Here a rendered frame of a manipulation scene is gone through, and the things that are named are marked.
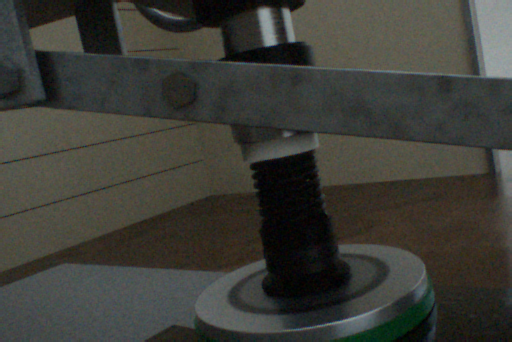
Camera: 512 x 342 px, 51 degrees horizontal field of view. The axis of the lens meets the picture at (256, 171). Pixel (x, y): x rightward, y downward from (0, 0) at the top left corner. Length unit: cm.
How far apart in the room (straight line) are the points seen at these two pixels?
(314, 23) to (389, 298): 558
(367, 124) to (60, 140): 566
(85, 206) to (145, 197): 81
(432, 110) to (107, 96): 26
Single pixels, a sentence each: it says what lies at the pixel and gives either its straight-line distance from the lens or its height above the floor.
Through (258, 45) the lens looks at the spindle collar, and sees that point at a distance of 45.
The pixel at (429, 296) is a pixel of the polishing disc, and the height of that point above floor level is 82.
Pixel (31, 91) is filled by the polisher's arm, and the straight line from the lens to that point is 49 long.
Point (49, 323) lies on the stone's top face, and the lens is 68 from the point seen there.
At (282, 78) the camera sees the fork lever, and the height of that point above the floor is 101.
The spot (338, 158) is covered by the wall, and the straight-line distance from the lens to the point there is 596.
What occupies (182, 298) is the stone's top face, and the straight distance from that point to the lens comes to 63.
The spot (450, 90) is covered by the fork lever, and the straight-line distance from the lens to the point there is 40.
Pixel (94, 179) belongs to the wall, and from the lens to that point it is 616.
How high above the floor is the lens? 99
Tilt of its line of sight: 6 degrees down
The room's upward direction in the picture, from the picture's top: 12 degrees counter-clockwise
